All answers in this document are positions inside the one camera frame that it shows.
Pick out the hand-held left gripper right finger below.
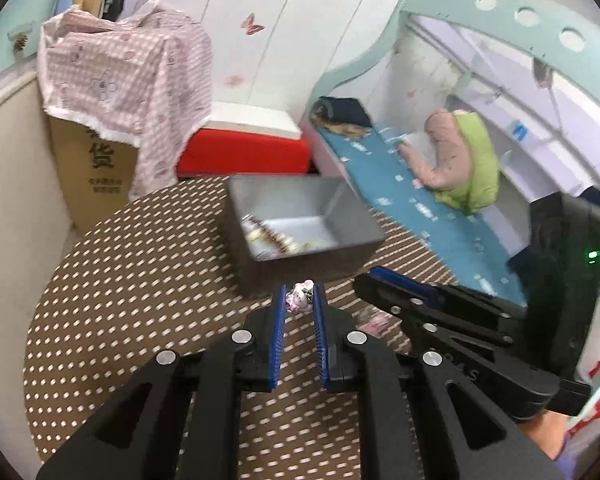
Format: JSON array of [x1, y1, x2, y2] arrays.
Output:
[[312, 282, 566, 480]]

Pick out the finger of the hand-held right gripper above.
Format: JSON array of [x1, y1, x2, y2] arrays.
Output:
[[354, 274, 561, 418], [370, 266, 529, 332]]

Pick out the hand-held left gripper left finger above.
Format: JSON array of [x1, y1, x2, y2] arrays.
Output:
[[35, 284, 287, 480]]

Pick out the pink white charm bracelet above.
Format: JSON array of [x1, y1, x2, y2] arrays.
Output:
[[286, 280, 315, 315]]

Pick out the dark grey metal tin box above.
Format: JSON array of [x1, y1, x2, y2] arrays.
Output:
[[226, 174, 386, 301]]

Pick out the cream bead bracelet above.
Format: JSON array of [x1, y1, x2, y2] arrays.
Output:
[[244, 222, 326, 257]]

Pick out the person's right hand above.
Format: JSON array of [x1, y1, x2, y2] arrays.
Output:
[[517, 407, 576, 466]]

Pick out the teal candy print bed sheet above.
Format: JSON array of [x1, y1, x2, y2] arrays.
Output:
[[312, 122, 531, 306]]

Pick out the brown polka dot tablecloth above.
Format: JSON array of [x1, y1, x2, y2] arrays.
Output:
[[22, 176, 461, 480]]

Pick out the pink green rolled quilt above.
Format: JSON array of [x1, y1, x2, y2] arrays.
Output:
[[400, 107, 501, 213]]

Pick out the white pillow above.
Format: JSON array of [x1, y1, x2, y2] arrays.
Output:
[[395, 132, 431, 153]]

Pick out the folded tan clothes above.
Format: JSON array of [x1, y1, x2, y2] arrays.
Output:
[[320, 122, 376, 141]]

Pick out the folded dark clothes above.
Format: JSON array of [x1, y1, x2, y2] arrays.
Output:
[[314, 96, 373, 128]]

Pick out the red storage stool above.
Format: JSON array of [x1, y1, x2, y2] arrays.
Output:
[[176, 127, 312, 178]]

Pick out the grey hanging object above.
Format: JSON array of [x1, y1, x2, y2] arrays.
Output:
[[532, 57, 553, 90]]

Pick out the white board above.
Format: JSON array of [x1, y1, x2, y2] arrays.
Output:
[[195, 101, 302, 140]]

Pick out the brown cardboard box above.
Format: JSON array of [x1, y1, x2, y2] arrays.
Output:
[[47, 115, 141, 233]]

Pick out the pink butterfly sticker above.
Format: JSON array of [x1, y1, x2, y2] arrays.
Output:
[[240, 12, 266, 37]]

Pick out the pink checked cloth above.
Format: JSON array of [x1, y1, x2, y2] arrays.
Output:
[[36, 0, 215, 198]]

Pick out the cream low cabinet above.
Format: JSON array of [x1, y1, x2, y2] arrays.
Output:
[[0, 67, 76, 411]]

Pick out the teal drawer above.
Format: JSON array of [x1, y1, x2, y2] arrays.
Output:
[[0, 0, 46, 86]]

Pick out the teal bunk bed frame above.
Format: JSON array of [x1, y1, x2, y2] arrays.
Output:
[[300, 0, 600, 211]]

